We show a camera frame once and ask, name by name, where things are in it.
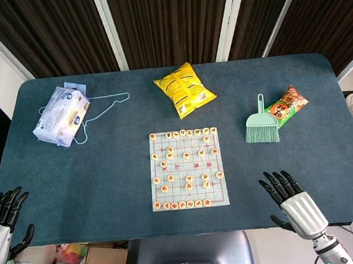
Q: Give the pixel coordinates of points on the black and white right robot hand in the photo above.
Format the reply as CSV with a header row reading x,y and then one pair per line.
x,y
304,213

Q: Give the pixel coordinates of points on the wooden Chinese chess piece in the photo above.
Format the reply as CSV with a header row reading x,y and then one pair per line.
x,y
189,178
154,156
213,130
167,205
206,184
190,203
169,155
206,202
175,134
182,204
157,205
170,178
174,205
204,176
170,148
168,135
163,163
153,136
206,139
190,133
156,180
188,186
205,130
201,153
198,203
164,188
182,132
186,155
197,132
219,174
214,151

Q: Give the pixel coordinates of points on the black power strip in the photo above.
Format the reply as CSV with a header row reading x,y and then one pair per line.
x,y
337,223

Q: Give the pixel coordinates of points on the colourful plastic bag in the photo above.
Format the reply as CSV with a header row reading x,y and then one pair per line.
x,y
71,255

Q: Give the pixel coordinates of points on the green mini broom with dustpan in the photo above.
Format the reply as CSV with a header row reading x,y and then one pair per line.
x,y
261,127

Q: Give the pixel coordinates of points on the orange green snack bag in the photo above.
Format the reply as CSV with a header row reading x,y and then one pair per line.
x,y
287,105

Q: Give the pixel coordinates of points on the grey blue chair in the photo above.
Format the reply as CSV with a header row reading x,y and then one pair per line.
x,y
190,257

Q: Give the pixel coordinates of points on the Chinese chess board sheet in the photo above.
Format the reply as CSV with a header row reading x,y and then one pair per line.
x,y
187,169

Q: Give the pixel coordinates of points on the white blue tissue pack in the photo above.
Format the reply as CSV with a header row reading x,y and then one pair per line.
x,y
60,115

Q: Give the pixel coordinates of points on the yellow snack bag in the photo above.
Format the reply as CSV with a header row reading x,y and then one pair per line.
x,y
185,91

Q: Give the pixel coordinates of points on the light blue flat packet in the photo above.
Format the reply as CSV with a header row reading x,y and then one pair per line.
x,y
78,86

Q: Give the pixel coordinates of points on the brown slatted partition panel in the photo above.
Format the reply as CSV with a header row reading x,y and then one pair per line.
x,y
330,13
47,32
261,10
170,24

